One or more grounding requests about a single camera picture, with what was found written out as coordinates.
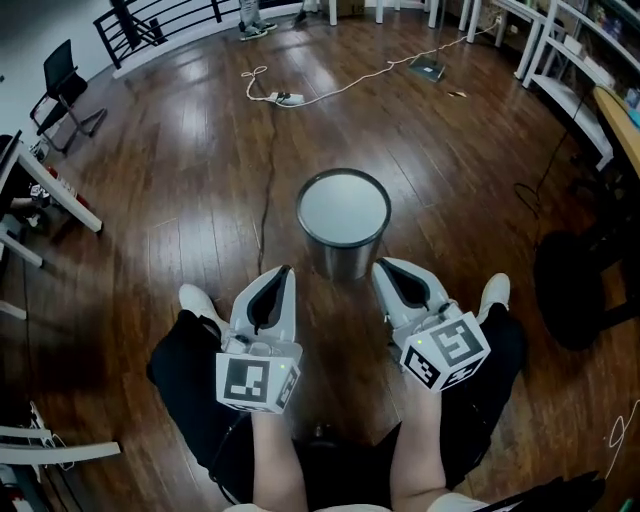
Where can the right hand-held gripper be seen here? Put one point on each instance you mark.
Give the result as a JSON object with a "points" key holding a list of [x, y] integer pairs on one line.
{"points": [[450, 350]]}

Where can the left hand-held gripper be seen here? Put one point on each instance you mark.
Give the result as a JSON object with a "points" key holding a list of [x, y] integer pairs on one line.
{"points": [[250, 372]]}

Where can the silver metal wastebasket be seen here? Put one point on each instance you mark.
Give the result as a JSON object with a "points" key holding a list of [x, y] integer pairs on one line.
{"points": [[344, 210]]}

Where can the person's right forearm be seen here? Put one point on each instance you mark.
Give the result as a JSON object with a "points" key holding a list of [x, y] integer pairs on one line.
{"points": [[417, 450]]}

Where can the person's left forearm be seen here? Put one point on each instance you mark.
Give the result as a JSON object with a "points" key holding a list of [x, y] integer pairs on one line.
{"points": [[277, 460]]}

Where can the person's left white shoe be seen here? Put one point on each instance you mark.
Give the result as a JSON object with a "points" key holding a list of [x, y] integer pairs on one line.
{"points": [[196, 300]]}

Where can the person's white shoe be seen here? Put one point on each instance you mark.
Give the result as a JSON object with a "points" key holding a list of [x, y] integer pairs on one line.
{"points": [[495, 292], [196, 300]]}

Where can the person's right white shoe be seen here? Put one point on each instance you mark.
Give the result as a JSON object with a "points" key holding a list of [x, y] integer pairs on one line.
{"points": [[495, 292]]}

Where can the person's left black trouser leg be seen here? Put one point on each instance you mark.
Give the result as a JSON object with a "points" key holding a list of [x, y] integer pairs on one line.
{"points": [[195, 385]]}

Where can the person's black trouser leg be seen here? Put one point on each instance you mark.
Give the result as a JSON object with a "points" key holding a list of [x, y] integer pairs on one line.
{"points": [[195, 385], [492, 380]]}

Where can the person's right black trouser leg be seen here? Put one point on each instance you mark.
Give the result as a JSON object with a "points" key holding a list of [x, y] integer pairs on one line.
{"points": [[492, 380]]}

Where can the black swivel chair base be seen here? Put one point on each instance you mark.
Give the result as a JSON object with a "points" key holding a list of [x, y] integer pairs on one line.
{"points": [[575, 290]]}

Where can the white power strip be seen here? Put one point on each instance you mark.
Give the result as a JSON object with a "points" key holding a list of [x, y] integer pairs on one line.
{"points": [[287, 98]]}

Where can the white desk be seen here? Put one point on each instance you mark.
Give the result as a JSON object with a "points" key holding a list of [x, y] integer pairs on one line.
{"points": [[55, 192]]}

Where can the wooden desk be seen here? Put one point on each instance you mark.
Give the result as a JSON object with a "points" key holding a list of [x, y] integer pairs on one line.
{"points": [[622, 130]]}

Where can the white shelving unit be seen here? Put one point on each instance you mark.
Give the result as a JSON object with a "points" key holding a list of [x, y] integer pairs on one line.
{"points": [[565, 65]]}

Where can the white table legs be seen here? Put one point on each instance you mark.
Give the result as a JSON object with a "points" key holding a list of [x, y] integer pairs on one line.
{"points": [[380, 10]]}

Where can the cardboard box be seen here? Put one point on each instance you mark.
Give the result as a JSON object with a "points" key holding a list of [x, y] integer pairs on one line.
{"points": [[350, 6]]}

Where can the black office chair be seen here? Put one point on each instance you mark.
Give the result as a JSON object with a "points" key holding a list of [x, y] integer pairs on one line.
{"points": [[62, 80]]}

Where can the black metal railing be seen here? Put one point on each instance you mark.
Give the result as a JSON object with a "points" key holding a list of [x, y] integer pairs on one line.
{"points": [[145, 22]]}

